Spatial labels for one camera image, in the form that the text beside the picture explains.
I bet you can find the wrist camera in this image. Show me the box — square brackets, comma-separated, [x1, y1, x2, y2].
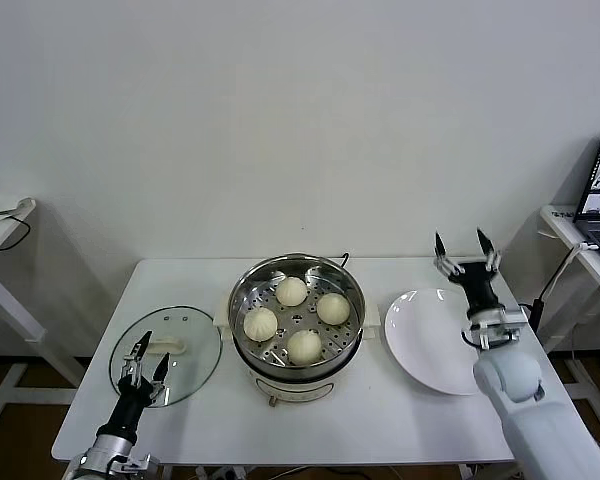
[461, 305, 529, 351]
[107, 452, 154, 476]

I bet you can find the white steamed baozi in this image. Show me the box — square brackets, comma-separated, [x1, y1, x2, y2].
[315, 292, 352, 325]
[274, 275, 310, 307]
[243, 307, 280, 342]
[285, 329, 324, 366]

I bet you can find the white charging cable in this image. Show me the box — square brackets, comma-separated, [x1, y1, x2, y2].
[542, 241, 597, 301]

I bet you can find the white round plate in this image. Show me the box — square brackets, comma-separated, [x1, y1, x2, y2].
[384, 287, 486, 397]

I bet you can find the thin black cable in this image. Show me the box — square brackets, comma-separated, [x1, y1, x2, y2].
[0, 209, 32, 251]

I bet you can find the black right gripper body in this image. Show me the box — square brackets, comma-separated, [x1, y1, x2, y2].
[449, 258, 504, 316]

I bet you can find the cream electric cooker base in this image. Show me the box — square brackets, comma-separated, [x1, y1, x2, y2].
[213, 293, 381, 407]

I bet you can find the round glass lid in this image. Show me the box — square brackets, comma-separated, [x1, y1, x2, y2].
[108, 304, 225, 409]

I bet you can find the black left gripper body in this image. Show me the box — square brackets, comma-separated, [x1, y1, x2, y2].
[98, 373, 155, 437]

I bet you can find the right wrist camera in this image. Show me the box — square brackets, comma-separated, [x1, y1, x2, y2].
[461, 305, 529, 351]

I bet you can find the white side table with cloth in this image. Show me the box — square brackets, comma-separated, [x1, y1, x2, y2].
[0, 192, 89, 434]

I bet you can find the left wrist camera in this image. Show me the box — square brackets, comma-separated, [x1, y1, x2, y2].
[107, 452, 154, 476]

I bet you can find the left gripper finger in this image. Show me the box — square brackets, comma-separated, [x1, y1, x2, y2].
[147, 352, 174, 407]
[121, 329, 154, 389]

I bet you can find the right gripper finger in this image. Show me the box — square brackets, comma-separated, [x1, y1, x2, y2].
[474, 227, 504, 274]
[432, 229, 466, 284]

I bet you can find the stainless steel steamer basket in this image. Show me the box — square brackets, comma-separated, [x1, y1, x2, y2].
[228, 253, 367, 369]

